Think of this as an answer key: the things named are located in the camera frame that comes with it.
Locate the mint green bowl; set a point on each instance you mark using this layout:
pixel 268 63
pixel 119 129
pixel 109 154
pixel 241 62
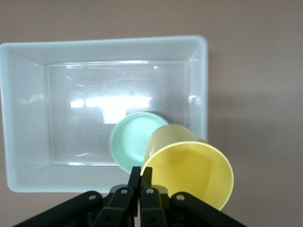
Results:
pixel 129 142

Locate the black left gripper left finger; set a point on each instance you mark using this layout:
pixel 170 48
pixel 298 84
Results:
pixel 118 208

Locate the clear plastic bin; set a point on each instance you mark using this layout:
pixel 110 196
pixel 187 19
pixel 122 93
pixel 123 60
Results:
pixel 82 118

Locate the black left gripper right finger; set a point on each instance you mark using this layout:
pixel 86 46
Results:
pixel 154 205

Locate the yellow plastic cup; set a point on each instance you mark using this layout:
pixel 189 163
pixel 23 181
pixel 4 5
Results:
pixel 194 170

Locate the white square label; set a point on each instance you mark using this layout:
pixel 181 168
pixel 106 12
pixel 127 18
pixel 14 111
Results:
pixel 113 116

